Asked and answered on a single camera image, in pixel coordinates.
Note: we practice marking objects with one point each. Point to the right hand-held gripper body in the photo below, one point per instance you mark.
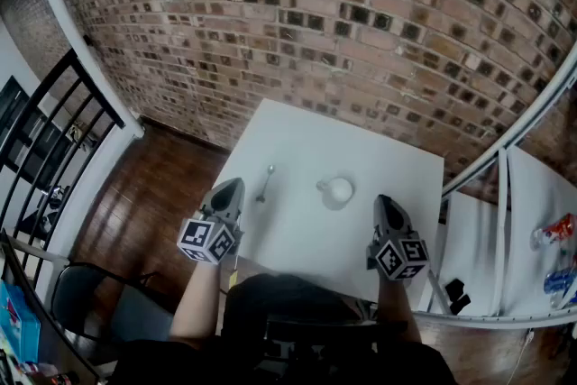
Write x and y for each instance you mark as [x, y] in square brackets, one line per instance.
[399, 254]

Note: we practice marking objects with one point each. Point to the white metal rack frame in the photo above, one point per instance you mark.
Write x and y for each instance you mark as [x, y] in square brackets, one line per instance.
[500, 203]

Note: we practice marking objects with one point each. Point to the small black object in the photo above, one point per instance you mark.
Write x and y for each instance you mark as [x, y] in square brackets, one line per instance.
[456, 290]

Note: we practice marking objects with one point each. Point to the blue box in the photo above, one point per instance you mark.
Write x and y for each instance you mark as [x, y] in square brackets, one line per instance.
[18, 324]

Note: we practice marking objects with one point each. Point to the black chair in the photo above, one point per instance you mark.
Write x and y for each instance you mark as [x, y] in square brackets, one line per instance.
[76, 293]

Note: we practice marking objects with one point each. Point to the white cup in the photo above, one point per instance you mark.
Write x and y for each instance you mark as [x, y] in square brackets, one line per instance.
[339, 191]

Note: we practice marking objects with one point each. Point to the red label plastic bottle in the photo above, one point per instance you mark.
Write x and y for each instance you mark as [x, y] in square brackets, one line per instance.
[556, 231]

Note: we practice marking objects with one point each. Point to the black metal railing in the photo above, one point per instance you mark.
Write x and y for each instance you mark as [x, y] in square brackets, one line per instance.
[67, 70]

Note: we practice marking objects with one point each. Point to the blue label plastic bottle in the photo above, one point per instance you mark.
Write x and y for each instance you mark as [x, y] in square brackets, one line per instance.
[559, 281]

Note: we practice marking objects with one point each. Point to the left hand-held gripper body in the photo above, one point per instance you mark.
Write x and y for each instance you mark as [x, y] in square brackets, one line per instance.
[215, 234]

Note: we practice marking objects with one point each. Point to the person's black clothing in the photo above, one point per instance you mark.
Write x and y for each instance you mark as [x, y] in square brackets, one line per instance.
[279, 329]

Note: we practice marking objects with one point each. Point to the person's left forearm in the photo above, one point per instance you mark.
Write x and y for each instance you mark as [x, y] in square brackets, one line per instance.
[196, 302]

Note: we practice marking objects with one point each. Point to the white post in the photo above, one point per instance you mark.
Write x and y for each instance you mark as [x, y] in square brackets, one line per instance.
[67, 13]

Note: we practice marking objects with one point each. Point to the person's right forearm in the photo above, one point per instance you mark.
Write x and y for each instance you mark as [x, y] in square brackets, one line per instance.
[396, 311]

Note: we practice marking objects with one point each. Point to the metal spoon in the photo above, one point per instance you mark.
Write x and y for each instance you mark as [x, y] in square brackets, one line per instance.
[267, 182]

